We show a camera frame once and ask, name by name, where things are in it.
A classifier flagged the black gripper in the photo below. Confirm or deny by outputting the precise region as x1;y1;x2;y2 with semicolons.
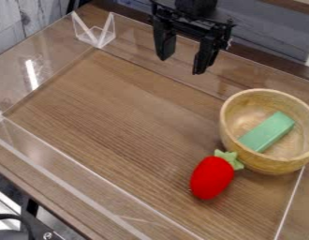
150;0;237;75

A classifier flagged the green rectangular block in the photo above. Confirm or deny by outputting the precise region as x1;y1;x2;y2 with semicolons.
238;112;295;153

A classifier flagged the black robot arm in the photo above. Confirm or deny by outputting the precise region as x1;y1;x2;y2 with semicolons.
150;0;237;75

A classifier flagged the light wooden bowl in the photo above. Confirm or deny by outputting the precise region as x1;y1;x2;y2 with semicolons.
220;88;309;175

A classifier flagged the red plush strawberry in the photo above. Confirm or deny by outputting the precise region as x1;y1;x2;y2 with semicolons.
190;149;244;200

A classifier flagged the clear acrylic corner bracket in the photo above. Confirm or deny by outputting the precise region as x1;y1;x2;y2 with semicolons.
72;12;116;49

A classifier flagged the clear acrylic tray wall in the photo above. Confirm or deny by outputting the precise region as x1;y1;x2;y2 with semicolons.
0;13;309;240

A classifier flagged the black table clamp mount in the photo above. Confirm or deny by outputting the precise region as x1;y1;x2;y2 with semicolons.
0;198;66;240

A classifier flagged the black cable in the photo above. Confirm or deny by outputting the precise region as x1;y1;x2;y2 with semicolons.
0;213;36;240

